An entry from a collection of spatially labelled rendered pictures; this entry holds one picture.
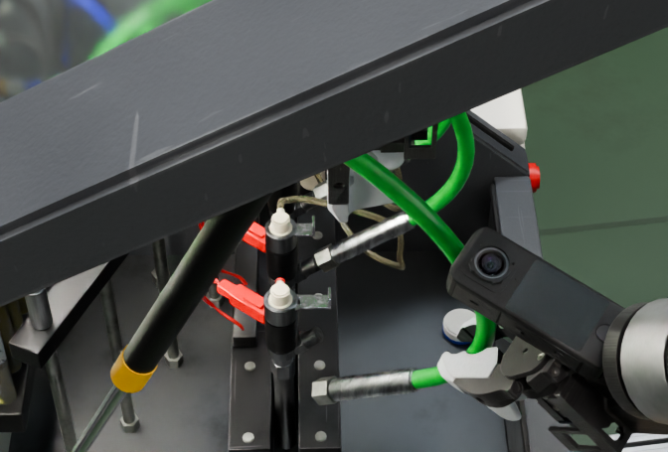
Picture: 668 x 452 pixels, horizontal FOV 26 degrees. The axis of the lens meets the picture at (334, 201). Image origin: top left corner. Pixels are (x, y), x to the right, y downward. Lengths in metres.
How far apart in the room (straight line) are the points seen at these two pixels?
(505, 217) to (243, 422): 0.38
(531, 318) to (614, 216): 1.95
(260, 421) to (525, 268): 0.46
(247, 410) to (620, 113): 1.85
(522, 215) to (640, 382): 0.68
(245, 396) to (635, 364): 0.55
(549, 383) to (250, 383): 0.46
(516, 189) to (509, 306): 0.65
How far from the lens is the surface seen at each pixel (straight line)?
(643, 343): 0.85
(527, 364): 0.93
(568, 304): 0.91
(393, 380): 1.08
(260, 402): 1.32
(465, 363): 1.00
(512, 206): 1.52
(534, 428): 1.35
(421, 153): 1.03
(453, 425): 1.49
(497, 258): 0.90
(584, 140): 2.98
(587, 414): 0.94
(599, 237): 2.80
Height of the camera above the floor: 2.05
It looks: 47 degrees down
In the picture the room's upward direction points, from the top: straight up
